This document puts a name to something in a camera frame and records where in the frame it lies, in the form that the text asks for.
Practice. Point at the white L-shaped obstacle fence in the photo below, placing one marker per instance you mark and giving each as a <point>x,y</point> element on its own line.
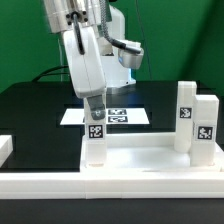
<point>90,184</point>

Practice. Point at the white desk tabletop tray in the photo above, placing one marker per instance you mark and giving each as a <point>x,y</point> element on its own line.
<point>148,152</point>

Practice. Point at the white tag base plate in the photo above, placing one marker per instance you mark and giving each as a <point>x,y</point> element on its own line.
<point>128,116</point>

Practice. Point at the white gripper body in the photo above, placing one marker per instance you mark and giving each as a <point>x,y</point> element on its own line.
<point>86,70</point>

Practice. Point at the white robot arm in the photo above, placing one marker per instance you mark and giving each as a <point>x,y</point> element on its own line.
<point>83,25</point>

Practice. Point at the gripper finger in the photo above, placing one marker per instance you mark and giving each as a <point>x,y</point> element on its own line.
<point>97,107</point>

